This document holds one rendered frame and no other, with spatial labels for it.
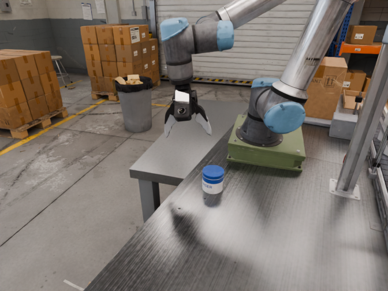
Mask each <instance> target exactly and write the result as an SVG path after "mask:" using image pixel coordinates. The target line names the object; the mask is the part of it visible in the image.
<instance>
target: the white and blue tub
mask: <svg viewBox="0 0 388 291"><path fill-rule="evenodd" d="M223 178H224V169H223V168H222V167H220V166H217V165H208V166H206V167H204V168H203V173H202V188H203V190H204V191H205V192H206V193H209V194H217V193H220V192H221V191H222V190H223Z"/></svg>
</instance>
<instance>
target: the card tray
mask: <svg viewBox="0 0 388 291"><path fill-rule="evenodd" d="M359 92H360V91H350V90H344V91H343V94H342V100H343V108H344V109H352V110H354V109H355V105H356V102H355V97H356V96H358V95H359ZM365 95H366V92H362V95H361V96H362V97H363V99H364V98H365ZM360 104H363V101H362V102H361V103H359V105H358V107H357V110H358V109H359V106H360ZM385 107H386V108H387V110H388V99H387V102H386V104H385Z"/></svg>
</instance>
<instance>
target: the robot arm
mask: <svg viewBox="0 0 388 291"><path fill-rule="evenodd" d="M285 1H287V0H233V1H232V2H230V3H228V4H227V5H225V6H223V7H222V8H220V9H218V10H217V11H215V12H213V13H211V14H209V15H208V16H204V17H201V18H199V19H198V20H197V22H196V24H195V25H189V23H188V20H187V19H186V18H184V17H180V18H170V19H167V20H164V21H162V22H161V24H160V28H161V37H162V39H161V40H162V43H163V49H164V54H165V60H166V66H165V70H167V73H168V77H169V81H170V84H172V85H175V93H174V95H173V97H172V100H173V102H172V103H171V105H170V107H169V108H168V109H167V112H166V114H165V136H166V137H168V135H169V133H170V130H171V128H172V125H174V124H175V123H176V120H177V122H180V121H190V120H191V118H192V115H193V114H194V113H196V117H195V121H196V122H197V123H200V124H201V125H202V128H203V129H205V130H206V132H207V134H209V135H210V136H211V126H210V123H209V121H208V117H207V116H206V113H205V111H204V109H203V108H202V107H201V106H200V105H198V102H197V92H196V89H195V90H191V82H193V64H192V54H201V53H210V52H215V51H223V50H229V49H231V48H232V47H233V45H234V30H235V29H237V28H238V27H240V26H242V25H244V24H246V23H247V22H249V21H251V20H253V19H255V18H257V17H258V16H260V15H262V14H263V13H265V12H267V11H269V10H271V9H272V8H274V7H276V6H278V5H280V4H282V3H283V2H285ZM357 1H359V0H316V3H315V5H314V7H313V9H312V12H311V14H310V15H309V18H308V20H307V22H306V24H305V27H304V29H303V31H302V33H301V35H300V37H299V39H298V42H297V44H296V46H295V48H294V50H293V52H292V54H291V57H290V59H289V61H288V63H287V66H286V68H285V70H284V72H283V74H282V76H281V78H280V79H275V78H257V79H254V81H253V83H252V87H251V95H250V100H249V107H248V114H247V117H246V119H245V121H244V123H243V124H242V126H241V130H240V134H241V136H242V137H243V138H245V139H247V140H249V141H251V142H254V143H260V144H268V143H273V142H275V141H277V140H278V136H279V134H286V133H289V132H291V131H292V132H293V131H294V130H296V129H298V128H299V127H300V126H301V125H302V123H303V122H304V120H305V109H304V105H305V103H306V101H307V99H308V94H307V88H308V86H309V84H310V83H311V81H312V79H313V77H314V75H315V73H316V71H317V69H318V67H319V65H320V63H321V62H322V60H323V58H324V56H325V54H326V53H327V51H328V49H329V47H330V45H331V43H332V41H333V39H334V37H335V35H336V33H337V32H338V30H339V28H340V26H341V24H342V22H343V20H344V18H345V16H346V14H347V12H348V11H349V9H350V7H351V5H352V4H353V3H355V2H357Z"/></svg>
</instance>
